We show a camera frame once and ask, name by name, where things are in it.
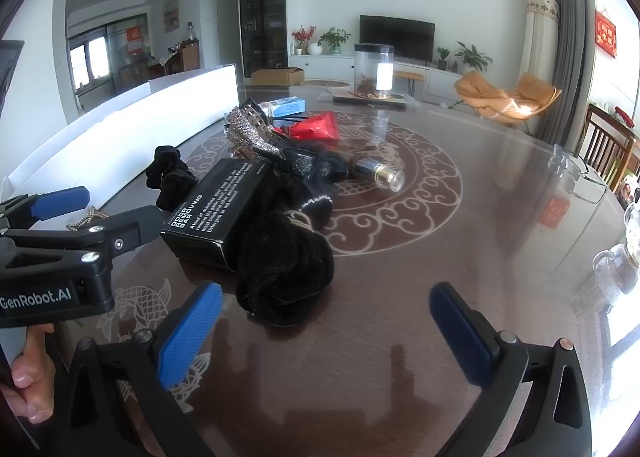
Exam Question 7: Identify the wooden dining chair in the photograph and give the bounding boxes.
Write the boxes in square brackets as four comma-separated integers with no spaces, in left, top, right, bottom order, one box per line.
[577,104,640,188]

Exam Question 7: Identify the orange lounge chair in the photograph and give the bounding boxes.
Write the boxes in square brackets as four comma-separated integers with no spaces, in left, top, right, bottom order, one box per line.
[454,70,563,129]

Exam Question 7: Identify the large leafy potted plant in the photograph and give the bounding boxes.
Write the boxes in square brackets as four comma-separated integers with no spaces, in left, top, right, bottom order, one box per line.
[454,41,493,73]

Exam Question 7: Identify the small dark glass bottle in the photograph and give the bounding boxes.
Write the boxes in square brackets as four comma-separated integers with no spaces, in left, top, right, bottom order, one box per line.
[350,154,405,190]

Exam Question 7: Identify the clear plastic jar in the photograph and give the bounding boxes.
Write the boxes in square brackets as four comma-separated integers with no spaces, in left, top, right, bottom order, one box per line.
[354,44,396,99]

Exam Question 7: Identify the grey curtain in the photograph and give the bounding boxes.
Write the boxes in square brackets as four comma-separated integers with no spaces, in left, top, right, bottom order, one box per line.
[537,0,598,148]

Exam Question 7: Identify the cardboard box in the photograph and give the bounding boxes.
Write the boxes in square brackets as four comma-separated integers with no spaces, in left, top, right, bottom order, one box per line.
[251,67,305,86]

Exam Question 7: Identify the red wall hanging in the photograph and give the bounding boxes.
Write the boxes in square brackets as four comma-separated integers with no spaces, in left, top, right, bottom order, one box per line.
[595,10,618,59]

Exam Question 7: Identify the blue and white medicine box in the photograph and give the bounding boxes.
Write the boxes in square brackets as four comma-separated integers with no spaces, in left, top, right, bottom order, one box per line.
[260,96,307,118]

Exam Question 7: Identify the glass teapot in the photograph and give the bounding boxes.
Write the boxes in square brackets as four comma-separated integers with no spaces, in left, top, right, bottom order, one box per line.
[592,242,640,305]

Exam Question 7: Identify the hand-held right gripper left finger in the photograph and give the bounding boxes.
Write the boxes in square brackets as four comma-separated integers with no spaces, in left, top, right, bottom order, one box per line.
[52,281,224,457]

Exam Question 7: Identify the gold chain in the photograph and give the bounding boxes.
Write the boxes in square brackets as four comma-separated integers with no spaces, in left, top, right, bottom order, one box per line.
[66,207,108,233]

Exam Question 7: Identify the black printed carton box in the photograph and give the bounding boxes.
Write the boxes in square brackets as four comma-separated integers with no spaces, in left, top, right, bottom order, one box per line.
[160,158,273,272]

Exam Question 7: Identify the black claw hair clip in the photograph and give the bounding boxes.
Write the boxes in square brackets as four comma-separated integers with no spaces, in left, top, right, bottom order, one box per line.
[272,147,351,188]

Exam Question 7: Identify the black television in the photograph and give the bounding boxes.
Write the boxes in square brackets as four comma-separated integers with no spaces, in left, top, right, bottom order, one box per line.
[359,15,436,62]

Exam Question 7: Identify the covered standing air conditioner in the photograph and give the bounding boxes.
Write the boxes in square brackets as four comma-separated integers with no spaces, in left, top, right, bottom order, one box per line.
[520,0,561,83]

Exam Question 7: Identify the flat wooden tray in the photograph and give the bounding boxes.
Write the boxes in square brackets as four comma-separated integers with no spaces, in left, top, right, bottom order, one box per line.
[332,90,408,110]

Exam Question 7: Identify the white foam board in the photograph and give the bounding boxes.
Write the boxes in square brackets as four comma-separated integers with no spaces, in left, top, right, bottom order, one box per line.
[0,64,240,218]

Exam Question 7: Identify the small black scrunchie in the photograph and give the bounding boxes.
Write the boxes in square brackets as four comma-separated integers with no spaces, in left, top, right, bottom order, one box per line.
[145,146,201,210]

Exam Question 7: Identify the wooden side cabinet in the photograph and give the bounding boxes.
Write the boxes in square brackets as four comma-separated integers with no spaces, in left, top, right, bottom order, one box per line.
[180,40,201,71]

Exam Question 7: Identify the wooden bench with metal legs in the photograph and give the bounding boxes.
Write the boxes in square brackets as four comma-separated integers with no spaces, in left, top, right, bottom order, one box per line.
[392,71,426,97]

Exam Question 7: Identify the red flowers in vase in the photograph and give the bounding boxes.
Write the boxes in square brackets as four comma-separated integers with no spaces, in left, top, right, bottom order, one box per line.
[291,26,317,56]

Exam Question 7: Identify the white television cabinet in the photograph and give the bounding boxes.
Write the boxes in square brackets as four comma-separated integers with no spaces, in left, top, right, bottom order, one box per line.
[289,54,463,98]

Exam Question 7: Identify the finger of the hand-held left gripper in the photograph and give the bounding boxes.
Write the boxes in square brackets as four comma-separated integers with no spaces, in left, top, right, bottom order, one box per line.
[0,186,91,233]
[0,206,163,265]

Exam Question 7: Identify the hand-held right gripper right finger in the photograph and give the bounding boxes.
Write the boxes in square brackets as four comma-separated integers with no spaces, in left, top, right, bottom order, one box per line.
[429,282,593,457]

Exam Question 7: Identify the person's left hand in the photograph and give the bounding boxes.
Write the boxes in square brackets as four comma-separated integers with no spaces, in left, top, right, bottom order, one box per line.
[0,324,56,425]

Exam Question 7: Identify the clear glass dish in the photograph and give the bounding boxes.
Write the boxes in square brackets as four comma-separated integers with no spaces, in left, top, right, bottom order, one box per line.
[547,144,608,203]

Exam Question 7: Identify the framed wall painting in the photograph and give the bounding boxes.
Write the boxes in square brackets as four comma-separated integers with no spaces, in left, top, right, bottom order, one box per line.
[162,0,180,34]

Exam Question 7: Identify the large black velvet scrunchie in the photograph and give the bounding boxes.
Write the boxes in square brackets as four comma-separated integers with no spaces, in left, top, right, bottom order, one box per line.
[235,182,336,328]

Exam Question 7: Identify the dark glass display cabinet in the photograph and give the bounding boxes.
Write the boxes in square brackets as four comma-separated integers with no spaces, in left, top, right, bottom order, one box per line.
[238,0,288,79]

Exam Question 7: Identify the rhinestone bow hair clip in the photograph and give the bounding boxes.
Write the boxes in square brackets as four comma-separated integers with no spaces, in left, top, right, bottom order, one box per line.
[223,104,321,173]

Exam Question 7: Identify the red snack packet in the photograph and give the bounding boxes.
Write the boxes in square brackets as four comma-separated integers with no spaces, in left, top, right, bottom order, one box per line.
[287,112,343,144]

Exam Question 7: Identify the brown patterned glass-topped desktop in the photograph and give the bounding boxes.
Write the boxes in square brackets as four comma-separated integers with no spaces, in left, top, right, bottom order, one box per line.
[0,82,640,457]

